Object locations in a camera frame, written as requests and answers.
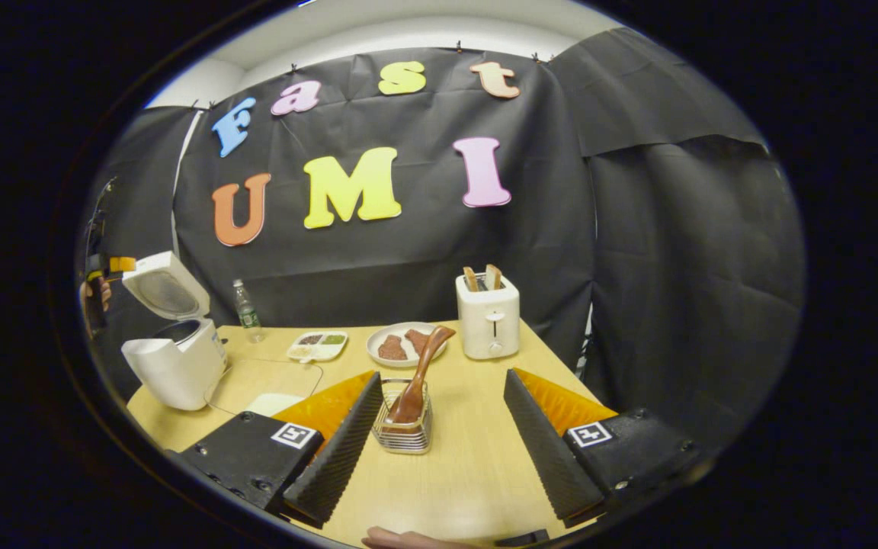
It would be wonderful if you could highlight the round white plate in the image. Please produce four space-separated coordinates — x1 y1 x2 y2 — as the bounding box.
367 322 449 368

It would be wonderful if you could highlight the clear plastic box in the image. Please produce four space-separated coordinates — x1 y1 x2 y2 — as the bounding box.
205 358 325 419

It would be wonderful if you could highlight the divided white grain dish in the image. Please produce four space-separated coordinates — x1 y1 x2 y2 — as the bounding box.
287 330 349 364

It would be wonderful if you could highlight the clear water bottle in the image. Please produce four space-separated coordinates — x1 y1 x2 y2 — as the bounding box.
232 279 265 344

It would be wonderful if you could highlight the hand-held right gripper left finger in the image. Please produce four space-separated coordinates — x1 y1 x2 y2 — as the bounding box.
178 371 384 528

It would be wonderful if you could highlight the black backdrop cloth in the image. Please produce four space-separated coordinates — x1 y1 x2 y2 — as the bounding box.
81 29 806 451

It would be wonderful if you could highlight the white rice cooker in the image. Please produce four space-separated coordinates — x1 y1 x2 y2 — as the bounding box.
120 252 230 411

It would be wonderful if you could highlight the wire chopstick holder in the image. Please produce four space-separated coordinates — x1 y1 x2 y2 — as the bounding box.
372 379 434 455

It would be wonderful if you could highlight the white toaster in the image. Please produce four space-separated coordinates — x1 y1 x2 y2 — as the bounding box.
456 274 521 361

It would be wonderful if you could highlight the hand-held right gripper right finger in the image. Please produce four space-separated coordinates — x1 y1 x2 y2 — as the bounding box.
504 368 714 528

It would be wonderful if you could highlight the brown wooden spoon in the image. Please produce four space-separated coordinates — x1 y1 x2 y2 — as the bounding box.
387 326 457 425

